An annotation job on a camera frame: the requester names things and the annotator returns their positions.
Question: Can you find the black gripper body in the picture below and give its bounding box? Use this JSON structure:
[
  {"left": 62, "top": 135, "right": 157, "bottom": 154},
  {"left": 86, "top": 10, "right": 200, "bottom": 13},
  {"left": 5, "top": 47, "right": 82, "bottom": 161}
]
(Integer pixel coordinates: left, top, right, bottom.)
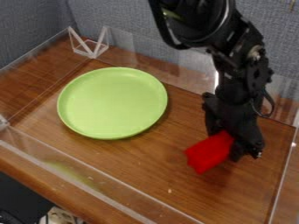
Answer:
[{"left": 212, "top": 49, "right": 275, "bottom": 135}]

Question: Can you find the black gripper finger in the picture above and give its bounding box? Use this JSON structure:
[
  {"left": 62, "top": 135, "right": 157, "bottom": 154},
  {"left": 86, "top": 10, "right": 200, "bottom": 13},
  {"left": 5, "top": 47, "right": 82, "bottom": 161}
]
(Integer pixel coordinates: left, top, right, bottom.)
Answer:
[
  {"left": 201, "top": 92, "right": 223, "bottom": 136},
  {"left": 228, "top": 122, "right": 265, "bottom": 162}
]

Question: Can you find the red rectangular block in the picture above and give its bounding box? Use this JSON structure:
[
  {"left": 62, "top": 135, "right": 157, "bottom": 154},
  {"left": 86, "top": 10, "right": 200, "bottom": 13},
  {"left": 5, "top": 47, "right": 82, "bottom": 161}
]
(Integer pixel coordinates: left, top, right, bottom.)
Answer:
[{"left": 184, "top": 130, "right": 233, "bottom": 174}]

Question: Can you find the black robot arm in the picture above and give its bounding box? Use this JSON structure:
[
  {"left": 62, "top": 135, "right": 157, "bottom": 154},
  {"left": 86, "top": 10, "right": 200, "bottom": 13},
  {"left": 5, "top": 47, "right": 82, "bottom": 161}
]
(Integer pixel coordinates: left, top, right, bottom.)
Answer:
[{"left": 147, "top": 0, "right": 273, "bottom": 161}]

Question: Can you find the light green plate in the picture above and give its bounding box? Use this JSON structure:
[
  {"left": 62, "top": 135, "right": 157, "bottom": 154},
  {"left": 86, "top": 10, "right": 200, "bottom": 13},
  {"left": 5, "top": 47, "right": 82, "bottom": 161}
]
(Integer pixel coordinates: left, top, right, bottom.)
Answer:
[{"left": 57, "top": 67, "right": 168, "bottom": 140}]

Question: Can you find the white power strip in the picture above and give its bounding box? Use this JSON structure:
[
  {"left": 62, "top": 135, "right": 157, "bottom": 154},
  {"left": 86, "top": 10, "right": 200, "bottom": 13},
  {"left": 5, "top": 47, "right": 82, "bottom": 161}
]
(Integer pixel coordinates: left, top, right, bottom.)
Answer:
[{"left": 37, "top": 206, "right": 85, "bottom": 224}]

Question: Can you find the black cable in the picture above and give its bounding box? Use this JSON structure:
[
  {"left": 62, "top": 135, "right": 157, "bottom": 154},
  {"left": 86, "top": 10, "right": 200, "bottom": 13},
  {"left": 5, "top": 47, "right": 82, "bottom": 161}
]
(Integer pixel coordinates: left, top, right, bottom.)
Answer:
[{"left": 249, "top": 88, "right": 276, "bottom": 119}]

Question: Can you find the clear acrylic enclosure wall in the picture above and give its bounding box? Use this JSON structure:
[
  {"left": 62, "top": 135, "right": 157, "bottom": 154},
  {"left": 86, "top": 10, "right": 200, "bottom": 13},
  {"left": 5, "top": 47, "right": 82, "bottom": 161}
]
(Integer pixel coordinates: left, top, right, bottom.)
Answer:
[{"left": 0, "top": 28, "right": 299, "bottom": 224}]

